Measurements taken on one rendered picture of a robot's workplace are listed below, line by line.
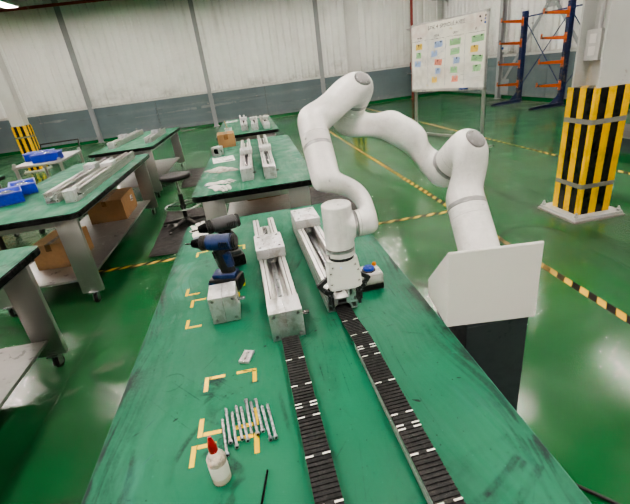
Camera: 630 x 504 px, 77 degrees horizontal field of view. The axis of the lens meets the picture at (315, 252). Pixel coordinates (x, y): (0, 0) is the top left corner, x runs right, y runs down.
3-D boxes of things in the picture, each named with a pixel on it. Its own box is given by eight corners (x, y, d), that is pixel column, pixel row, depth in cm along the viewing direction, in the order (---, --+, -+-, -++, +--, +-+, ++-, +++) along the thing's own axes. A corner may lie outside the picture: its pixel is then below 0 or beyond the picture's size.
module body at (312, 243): (358, 306, 131) (356, 284, 127) (328, 312, 129) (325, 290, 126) (312, 226, 203) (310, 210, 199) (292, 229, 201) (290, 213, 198)
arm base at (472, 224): (499, 269, 129) (484, 218, 136) (529, 248, 111) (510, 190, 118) (442, 276, 128) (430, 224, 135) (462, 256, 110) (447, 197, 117)
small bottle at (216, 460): (227, 488, 78) (214, 446, 73) (210, 486, 79) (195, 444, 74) (234, 470, 81) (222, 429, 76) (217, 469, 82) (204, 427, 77)
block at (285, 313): (313, 333, 120) (310, 306, 116) (273, 342, 119) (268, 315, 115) (308, 317, 129) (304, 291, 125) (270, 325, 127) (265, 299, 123)
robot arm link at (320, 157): (352, 150, 127) (377, 237, 117) (303, 158, 125) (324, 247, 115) (356, 132, 118) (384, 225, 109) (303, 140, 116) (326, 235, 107)
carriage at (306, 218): (321, 230, 180) (319, 216, 177) (297, 235, 178) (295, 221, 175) (314, 219, 194) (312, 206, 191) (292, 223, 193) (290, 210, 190)
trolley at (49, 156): (85, 226, 518) (55, 148, 477) (40, 235, 509) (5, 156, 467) (103, 205, 611) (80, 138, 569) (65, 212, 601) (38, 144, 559)
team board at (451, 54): (404, 149, 718) (401, 26, 637) (425, 144, 738) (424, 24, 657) (471, 159, 595) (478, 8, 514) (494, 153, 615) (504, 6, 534)
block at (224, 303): (248, 317, 132) (242, 293, 129) (213, 324, 131) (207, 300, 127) (247, 302, 142) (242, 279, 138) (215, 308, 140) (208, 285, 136)
